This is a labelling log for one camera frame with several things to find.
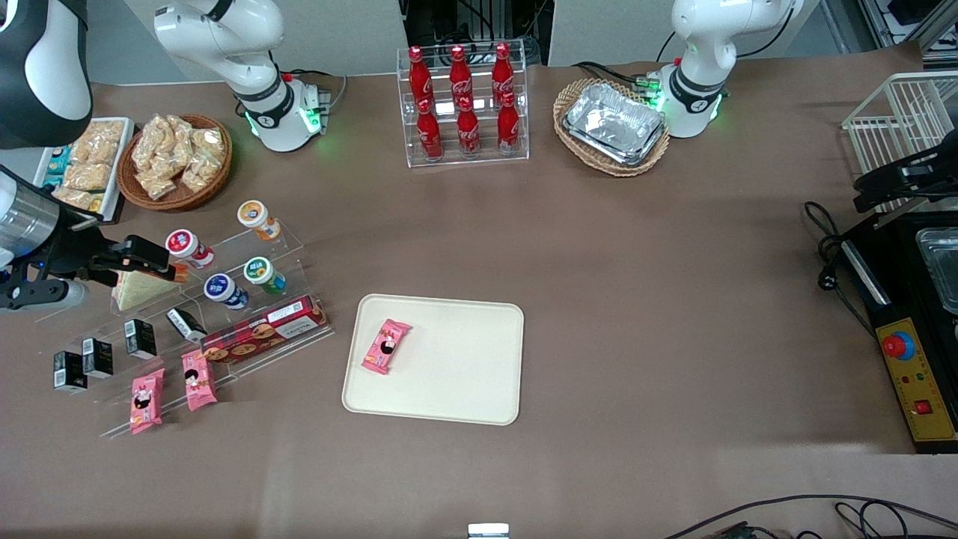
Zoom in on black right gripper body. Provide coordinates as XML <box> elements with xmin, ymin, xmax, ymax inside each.
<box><xmin>0</xmin><ymin>211</ymin><xmax>125</xmax><ymax>312</ymax></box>

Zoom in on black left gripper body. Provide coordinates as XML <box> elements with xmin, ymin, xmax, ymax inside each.
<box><xmin>853</xmin><ymin>144</ymin><xmax>958</xmax><ymax>214</ymax></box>

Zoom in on triangular sandwich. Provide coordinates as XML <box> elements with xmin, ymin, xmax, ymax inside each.
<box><xmin>111</xmin><ymin>268</ymin><xmax>183</xmax><ymax>312</ymax></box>

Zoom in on white rectangular snack tray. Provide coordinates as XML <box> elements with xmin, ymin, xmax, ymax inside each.
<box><xmin>33</xmin><ymin>117</ymin><xmax>136</xmax><ymax>224</ymax></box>

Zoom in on white tray edge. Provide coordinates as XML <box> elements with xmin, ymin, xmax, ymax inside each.
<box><xmin>342</xmin><ymin>293</ymin><xmax>525</xmax><ymax>427</ymax></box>

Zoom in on red lid yogurt cup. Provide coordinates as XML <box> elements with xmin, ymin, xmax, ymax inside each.
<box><xmin>165</xmin><ymin>228</ymin><xmax>216</xmax><ymax>270</ymax></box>

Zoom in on small black box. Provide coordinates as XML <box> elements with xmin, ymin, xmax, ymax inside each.
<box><xmin>123</xmin><ymin>318</ymin><xmax>159</xmax><ymax>359</ymax></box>
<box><xmin>52</xmin><ymin>350</ymin><xmax>88</xmax><ymax>395</ymax></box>
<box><xmin>165</xmin><ymin>307</ymin><xmax>208</xmax><ymax>344</ymax></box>
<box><xmin>82</xmin><ymin>337</ymin><xmax>115</xmax><ymax>380</ymax></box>

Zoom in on clear bag of pastries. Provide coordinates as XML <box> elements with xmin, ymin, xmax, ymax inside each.
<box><xmin>63</xmin><ymin>162</ymin><xmax>114</xmax><ymax>192</ymax></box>
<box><xmin>52</xmin><ymin>186</ymin><xmax>95</xmax><ymax>211</ymax></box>
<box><xmin>74</xmin><ymin>119</ymin><xmax>125</xmax><ymax>166</ymax></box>

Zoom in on blue lid yogurt cup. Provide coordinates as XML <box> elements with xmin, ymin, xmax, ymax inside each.
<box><xmin>203</xmin><ymin>272</ymin><xmax>250</xmax><ymax>311</ymax></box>

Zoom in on clear bag of crackers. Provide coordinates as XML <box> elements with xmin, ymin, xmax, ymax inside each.
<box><xmin>165</xmin><ymin>115</ymin><xmax>195</xmax><ymax>151</ymax></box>
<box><xmin>181</xmin><ymin>153</ymin><xmax>222</xmax><ymax>195</ymax></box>
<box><xmin>191</xmin><ymin>128</ymin><xmax>226</xmax><ymax>162</ymax></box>
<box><xmin>132</xmin><ymin>115</ymin><xmax>170</xmax><ymax>172</ymax></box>
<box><xmin>136</xmin><ymin>168</ymin><xmax>177</xmax><ymax>201</ymax></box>

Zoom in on green lid yogurt cup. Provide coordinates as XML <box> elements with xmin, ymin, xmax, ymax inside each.
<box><xmin>242</xmin><ymin>256</ymin><xmax>287</xmax><ymax>295</ymax></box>

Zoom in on clear plastic food container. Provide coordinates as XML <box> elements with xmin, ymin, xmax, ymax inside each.
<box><xmin>914</xmin><ymin>228</ymin><xmax>958</xmax><ymax>316</ymax></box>

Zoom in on orange lid yogurt cup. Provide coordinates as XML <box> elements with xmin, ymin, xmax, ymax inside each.
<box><xmin>237</xmin><ymin>199</ymin><xmax>282</xmax><ymax>241</ymax></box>

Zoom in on round brown wicker basket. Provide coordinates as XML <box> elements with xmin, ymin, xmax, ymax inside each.
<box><xmin>115</xmin><ymin>113</ymin><xmax>234</xmax><ymax>213</ymax></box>

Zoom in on red brown cookie box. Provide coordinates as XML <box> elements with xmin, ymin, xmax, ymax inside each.
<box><xmin>200</xmin><ymin>294</ymin><xmax>329</xmax><ymax>366</ymax></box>

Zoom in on pink snack packet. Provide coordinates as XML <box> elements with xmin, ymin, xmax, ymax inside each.
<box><xmin>361</xmin><ymin>318</ymin><xmax>413</xmax><ymax>376</ymax></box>
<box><xmin>129</xmin><ymin>368</ymin><xmax>166</xmax><ymax>436</ymax></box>
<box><xmin>181</xmin><ymin>349</ymin><xmax>219</xmax><ymax>412</ymax></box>

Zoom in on black sealing machine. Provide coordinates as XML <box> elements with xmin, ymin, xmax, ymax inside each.
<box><xmin>837</xmin><ymin>210</ymin><xmax>958</xmax><ymax>455</ymax></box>

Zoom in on clear acrylic tiered stand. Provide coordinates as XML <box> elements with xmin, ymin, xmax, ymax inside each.
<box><xmin>33</xmin><ymin>220</ymin><xmax>336</xmax><ymax>439</ymax></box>

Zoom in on background metal shelving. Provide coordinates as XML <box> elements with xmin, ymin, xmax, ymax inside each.
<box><xmin>822</xmin><ymin>0</ymin><xmax>958</xmax><ymax>73</ymax></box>

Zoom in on red emergency stop button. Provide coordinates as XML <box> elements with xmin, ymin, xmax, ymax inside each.
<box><xmin>881</xmin><ymin>329</ymin><xmax>917</xmax><ymax>363</ymax></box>

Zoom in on light woven wicker basket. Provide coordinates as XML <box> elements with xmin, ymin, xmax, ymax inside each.
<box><xmin>552</xmin><ymin>78</ymin><xmax>671</xmax><ymax>178</ymax></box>

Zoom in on red cola bottle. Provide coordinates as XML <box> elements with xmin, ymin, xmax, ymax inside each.
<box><xmin>416</xmin><ymin>99</ymin><xmax>445</xmax><ymax>160</ymax></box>
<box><xmin>448</xmin><ymin>45</ymin><xmax>473</xmax><ymax>104</ymax></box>
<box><xmin>496</xmin><ymin>91</ymin><xmax>521</xmax><ymax>155</ymax></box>
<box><xmin>491</xmin><ymin>43</ymin><xmax>516</xmax><ymax>102</ymax></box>
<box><xmin>456</xmin><ymin>97</ymin><xmax>480</xmax><ymax>157</ymax></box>
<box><xmin>408</xmin><ymin>46</ymin><xmax>434</xmax><ymax>106</ymax></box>

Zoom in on stacked aluminium foil trays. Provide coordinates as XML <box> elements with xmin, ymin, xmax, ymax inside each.
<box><xmin>562</xmin><ymin>82</ymin><xmax>668</xmax><ymax>168</ymax></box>

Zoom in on clear acrylic bottle rack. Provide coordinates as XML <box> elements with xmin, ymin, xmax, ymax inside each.
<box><xmin>396</xmin><ymin>46</ymin><xmax>531</xmax><ymax>169</ymax></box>

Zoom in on white wire basket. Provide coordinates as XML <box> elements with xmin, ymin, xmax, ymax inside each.
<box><xmin>841</xmin><ymin>71</ymin><xmax>958</xmax><ymax>215</ymax></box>

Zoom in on silver machine handle bar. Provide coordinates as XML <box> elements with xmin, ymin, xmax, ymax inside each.
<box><xmin>841</xmin><ymin>239</ymin><xmax>892</xmax><ymax>307</ymax></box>

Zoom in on black power cable with plug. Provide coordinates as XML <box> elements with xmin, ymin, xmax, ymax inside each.
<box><xmin>804</xmin><ymin>200</ymin><xmax>877</xmax><ymax>339</ymax></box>

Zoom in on grey arm base cable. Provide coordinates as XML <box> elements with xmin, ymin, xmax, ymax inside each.
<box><xmin>283</xmin><ymin>68</ymin><xmax>350</xmax><ymax>133</ymax></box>

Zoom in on black arm base cable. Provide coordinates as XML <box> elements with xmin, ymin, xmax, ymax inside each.
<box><xmin>571</xmin><ymin>61</ymin><xmax>664</xmax><ymax>95</ymax></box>

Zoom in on black floor cable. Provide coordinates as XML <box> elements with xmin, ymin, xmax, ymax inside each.
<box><xmin>659</xmin><ymin>493</ymin><xmax>958</xmax><ymax>539</ymax></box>

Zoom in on dark background cable bundle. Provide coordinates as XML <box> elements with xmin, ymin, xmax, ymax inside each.
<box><xmin>400</xmin><ymin>0</ymin><xmax>552</xmax><ymax>70</ymax></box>

